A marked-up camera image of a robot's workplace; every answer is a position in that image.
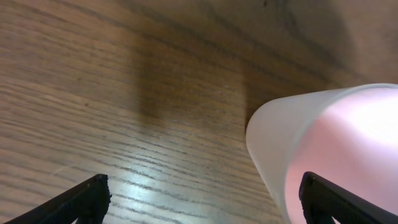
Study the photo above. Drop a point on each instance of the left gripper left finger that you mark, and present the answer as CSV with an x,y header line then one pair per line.
x,y
85,203

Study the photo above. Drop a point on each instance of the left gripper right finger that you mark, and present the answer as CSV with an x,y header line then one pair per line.
x,y
324,202

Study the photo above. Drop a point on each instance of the pink plastic cup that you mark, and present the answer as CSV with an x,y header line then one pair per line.
x,y
347,136

